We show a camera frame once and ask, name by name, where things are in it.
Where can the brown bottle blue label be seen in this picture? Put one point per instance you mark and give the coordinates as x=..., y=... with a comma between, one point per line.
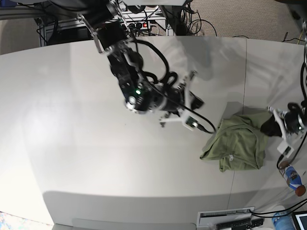
x=292, y=178

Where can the blue water bottle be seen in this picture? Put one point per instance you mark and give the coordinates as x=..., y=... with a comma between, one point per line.
x=282, y=221

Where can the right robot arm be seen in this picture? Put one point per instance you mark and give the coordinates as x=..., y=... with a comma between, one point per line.
x=142, y=90

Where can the laptop screen corner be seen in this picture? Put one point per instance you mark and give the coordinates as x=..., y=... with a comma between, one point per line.
x=300, y=220

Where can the green T-shirt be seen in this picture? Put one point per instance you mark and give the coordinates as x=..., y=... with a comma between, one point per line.
x=238, y=143

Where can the white tray with black device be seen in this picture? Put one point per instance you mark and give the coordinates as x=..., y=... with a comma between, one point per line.
x=221, y=219

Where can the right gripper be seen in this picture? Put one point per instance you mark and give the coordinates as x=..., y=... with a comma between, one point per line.
x=180, y=104

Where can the white power strip red switch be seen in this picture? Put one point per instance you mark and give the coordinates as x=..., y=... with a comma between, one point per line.
x=139, y=26

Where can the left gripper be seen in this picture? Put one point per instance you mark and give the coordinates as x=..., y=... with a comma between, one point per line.
x=289, y=125

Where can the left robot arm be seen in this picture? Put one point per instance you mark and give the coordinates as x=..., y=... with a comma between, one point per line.
x=303, y=86

